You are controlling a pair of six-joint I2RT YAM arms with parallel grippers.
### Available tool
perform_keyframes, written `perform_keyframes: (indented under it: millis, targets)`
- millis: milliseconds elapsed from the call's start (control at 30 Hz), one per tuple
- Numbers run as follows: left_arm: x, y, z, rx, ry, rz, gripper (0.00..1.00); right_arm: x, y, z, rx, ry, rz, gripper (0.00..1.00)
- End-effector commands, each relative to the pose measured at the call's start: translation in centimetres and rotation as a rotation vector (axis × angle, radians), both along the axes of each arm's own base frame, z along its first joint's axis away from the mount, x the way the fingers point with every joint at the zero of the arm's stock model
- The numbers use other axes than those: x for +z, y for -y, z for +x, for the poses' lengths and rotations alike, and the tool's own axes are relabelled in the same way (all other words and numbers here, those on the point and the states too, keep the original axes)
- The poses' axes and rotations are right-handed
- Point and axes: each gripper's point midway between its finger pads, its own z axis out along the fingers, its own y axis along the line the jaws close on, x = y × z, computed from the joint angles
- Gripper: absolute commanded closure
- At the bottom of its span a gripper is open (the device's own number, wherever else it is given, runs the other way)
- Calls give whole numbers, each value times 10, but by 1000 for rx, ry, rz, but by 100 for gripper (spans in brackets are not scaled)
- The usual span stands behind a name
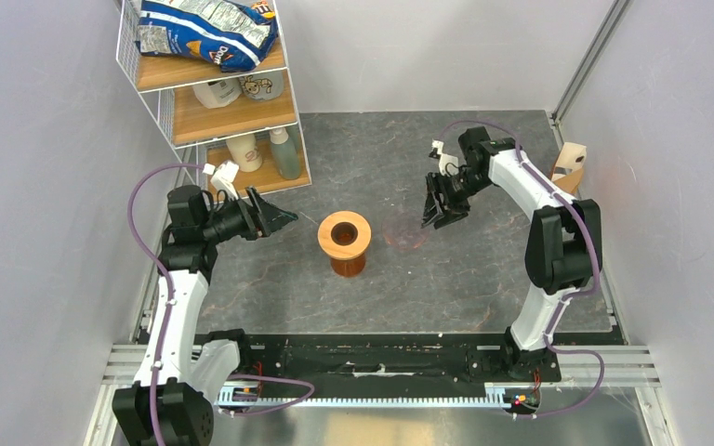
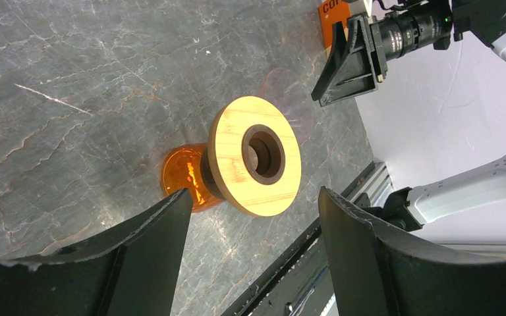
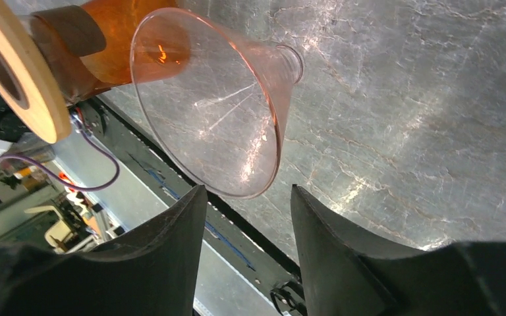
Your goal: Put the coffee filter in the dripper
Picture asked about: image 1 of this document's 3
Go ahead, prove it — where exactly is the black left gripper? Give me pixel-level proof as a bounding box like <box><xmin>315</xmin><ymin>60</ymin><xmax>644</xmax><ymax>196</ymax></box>
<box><xmin>201</xmin><ymin>186</ymin><xmax>298</xmax><ymax>243</ymax></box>

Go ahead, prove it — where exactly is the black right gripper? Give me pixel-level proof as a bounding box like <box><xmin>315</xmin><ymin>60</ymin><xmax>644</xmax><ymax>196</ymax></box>
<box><xmin>419</xmin><ymin>167</ymin><xmax>493</xmax><ymax>230</ymax></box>

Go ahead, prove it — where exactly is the round wooden dripper collar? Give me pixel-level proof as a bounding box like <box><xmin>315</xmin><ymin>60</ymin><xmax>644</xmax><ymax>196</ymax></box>
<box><xmin>317</xmin><ymin>211</ymin><xmax>372</xmax><ymax>260</ymax></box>

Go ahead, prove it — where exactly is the amber glass carafe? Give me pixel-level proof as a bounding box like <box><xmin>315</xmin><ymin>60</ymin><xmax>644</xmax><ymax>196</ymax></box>
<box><xmin>330</xmin><ymin>254</ymin><xmax>366</xmax><ymax>278</ymax></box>

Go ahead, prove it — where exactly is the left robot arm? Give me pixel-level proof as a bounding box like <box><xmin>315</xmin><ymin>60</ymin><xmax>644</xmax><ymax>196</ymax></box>
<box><xmin>112</xmin><ymin>185</ymin><xmax>298</xmax><ymax>445</ymax></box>

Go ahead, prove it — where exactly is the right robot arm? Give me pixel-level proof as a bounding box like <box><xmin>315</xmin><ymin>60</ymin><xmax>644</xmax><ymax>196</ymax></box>
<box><xmin>421</xmin><ymin>126</ymin><xmax>602</xmax><ymax>380</ymax></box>

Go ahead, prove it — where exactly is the brown coffee filter holder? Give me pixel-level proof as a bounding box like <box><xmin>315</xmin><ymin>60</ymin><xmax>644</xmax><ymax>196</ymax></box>
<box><xmin>550</xmin><ymin>142</ymin><xmax>587</xmax><ymax>195</ymax></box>

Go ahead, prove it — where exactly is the green spray bottle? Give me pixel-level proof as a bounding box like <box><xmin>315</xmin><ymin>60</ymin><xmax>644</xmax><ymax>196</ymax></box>
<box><xmin>269</xmin><ymin>127</ymin><xmax>301</xmax><ymax>179</ymax></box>

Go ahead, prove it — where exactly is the white paper cup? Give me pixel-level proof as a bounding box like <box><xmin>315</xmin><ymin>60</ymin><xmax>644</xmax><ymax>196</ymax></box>
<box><xmin>226</xmin><ymin>134</ymin><xmax>263</xmax><ymax>173</ymax></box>

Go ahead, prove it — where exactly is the cartoon print white cup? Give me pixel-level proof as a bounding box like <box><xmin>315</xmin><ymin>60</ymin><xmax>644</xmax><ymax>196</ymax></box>
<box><xmin>238</xmin><ymin>72</ymin><xmax>285</xmax><ymax>101</ymax></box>

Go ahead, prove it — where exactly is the white jug bottle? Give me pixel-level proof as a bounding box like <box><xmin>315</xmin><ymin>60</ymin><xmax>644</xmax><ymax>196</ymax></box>
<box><xmin>192</xmin><ymin>79</ymin><xmax>243</xmax><ymax>109</ymax></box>

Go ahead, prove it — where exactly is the blue Doritos chip bag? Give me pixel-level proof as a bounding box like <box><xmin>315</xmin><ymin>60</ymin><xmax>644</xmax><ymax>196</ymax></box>
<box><xmin>136</xmin><ymin>1</ymin><xmax>279</xmax><ymax>72</ymax></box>

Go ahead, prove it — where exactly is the yellow M&M's candy bag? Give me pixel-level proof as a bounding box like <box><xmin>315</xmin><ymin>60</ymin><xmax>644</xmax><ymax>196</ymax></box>
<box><xmin>251</xmin><ymin>1</ymin><xmax>274</xmax><ymax>19</ymax></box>

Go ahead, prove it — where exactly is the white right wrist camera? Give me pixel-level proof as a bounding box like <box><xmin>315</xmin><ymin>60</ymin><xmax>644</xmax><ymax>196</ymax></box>
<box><xmin>429</xmin><ymin>139</ymin><xmax>459</xmax><ymax>177</ymax></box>

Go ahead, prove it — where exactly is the white wire shelf rack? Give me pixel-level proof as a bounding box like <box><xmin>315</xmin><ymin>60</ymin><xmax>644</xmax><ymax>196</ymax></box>
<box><xmin>115</xmin><ymin>1</ymin><xmax>312</xmax><ymax>193</ymax></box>

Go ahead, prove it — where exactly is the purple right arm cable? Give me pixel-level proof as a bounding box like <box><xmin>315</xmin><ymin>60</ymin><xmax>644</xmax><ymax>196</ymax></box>
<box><xmin>440</xmin><ymin>119</ymin><xmax>606</xmax><ymax>420</ymax></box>

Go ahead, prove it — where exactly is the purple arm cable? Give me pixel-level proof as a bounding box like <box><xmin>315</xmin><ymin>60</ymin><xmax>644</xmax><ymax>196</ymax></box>
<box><xmin>440</xmin><ymin>119</ymin><xmax>606</xmax><ymax>420</ymax></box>
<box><xmin>126</xmin><ymin>164</ymin><xmax>316</xmax><ymax>446</ymax></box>

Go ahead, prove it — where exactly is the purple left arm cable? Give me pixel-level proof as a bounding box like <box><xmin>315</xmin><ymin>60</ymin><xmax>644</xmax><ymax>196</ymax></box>
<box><xmin>126</xmin><ymin>164</ymin><xmax>316</xmax><ymax>446</ymax></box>

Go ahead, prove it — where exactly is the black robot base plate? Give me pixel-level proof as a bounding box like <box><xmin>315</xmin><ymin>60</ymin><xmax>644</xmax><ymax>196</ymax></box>
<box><xmin>193</xmin><ymin>329</ymin><xmax>564</xmax><ymax>399</ymax></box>

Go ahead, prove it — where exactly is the slotted cable duct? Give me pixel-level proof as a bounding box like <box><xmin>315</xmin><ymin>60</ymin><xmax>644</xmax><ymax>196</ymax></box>
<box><xmin>215</xmin><ymin>384</ymin><xmax>540</xmax><ymax>411</ymax></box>

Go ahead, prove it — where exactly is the aluminium frame rail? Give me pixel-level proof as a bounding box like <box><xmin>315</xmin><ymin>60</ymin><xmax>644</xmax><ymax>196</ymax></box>
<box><xmin>550</xmin><ymin>0</ymin><xmax>633</xmax><ymax>125</ymax></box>

